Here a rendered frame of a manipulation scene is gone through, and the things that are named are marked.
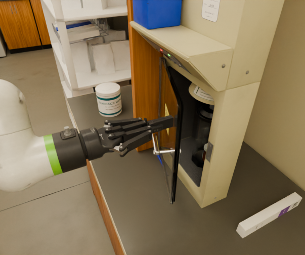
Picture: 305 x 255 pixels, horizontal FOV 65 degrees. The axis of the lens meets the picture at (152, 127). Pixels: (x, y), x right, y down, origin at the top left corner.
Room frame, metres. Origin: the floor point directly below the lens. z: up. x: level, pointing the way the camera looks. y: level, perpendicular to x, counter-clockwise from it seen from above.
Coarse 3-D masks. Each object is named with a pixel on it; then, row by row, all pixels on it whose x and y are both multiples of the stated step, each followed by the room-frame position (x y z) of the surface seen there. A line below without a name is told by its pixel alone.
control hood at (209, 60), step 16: (144, 32) 0.65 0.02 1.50; (160, 32) 0.62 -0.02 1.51; (176, 32) 0.62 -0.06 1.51; (192, 32) 0.62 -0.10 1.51; (176, 48) 0.51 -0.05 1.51; (192, 48) 0.51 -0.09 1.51; (208, 48) 0.51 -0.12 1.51; (224, 48) 0.51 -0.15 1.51; (192, 64) 0.46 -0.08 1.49; (208, 64) 0.48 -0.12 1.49; (224, 64) 0.50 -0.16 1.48; (208, 80) 0.48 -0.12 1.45; (224, 80) 0.50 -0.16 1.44
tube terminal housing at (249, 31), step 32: (192, 0) 0.66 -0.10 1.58; (224, 0) 0.56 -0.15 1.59; (256, 0) 0.52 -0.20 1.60; (224, 32) 0.54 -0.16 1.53; (256, 32) 0.53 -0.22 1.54; (256, 64) 0.54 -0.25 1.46; (224, 96) 0.51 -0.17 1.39; (224, 128) 0.52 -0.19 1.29; (224, 160) 0.53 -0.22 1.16; (192, 192) 0.56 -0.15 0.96; (224, 192) 0.55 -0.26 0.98
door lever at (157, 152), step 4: (152, 136) 0.59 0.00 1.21; (156, 136) 0.58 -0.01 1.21; (152, 140) 0.57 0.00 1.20; (156, 140) 0.56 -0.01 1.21; (156, 144) 0.54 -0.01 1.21; (156, 148) 0.53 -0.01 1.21; (156, 152) 0.51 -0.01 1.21; (160, 152) 0.52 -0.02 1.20; (164, 152) 0.52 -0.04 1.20; (168, 152) 0.52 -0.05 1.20
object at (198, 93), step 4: (192, 84) 0.68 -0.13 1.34; (192, 88) 0.66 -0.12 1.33; (196, 88) 0.65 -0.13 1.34; (200, 88) 0.63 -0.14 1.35; (192, 92) 0.65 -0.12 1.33; (196, 92) 0.64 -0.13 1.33; (200, 92) 0.63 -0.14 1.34; (204, 92) 0.62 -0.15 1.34; (196, 96) 0.63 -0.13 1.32; (200, 96) 0.62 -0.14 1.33; (204, 96) 0.61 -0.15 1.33; (208, 96) 0.61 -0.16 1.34; (200, 100) 0.61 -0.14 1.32; (204, 100) 0.61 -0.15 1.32; (208, 100) 0.60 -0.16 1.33; (212, 100) 0.60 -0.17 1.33; (212, 104) 0.59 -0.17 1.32
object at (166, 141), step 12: (168, 72) 0.65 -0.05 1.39; (168, 84) 0.61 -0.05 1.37; (168, 96) 0.61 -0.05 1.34; (168, 108) 0.60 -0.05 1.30; (180, 108) 0.48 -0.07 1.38; (168, 132) 0.58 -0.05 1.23; (168, 144) 0.57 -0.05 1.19; (168, 156) 0.56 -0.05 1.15; (168, 168) 0.55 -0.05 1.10; (168, 180) 0.53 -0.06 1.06; (168, 192) 0.52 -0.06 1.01
